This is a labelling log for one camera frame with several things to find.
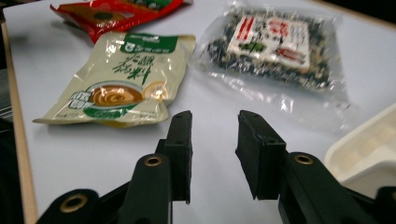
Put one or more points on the red snack packet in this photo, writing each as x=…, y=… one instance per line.
x=106, y=18

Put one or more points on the cream sauce packet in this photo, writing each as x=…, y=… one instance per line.
x=124, y=77

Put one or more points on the white plastic tray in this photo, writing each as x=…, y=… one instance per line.
x=364, y=155

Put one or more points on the clear seaweed packet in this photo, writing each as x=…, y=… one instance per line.
x=271, y=46

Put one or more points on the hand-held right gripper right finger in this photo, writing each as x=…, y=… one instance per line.
x=264, y=161

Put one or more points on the white table sheet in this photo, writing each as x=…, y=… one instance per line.
x=93, y=155

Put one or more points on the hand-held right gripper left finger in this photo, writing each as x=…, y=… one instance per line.
x=149, y=186

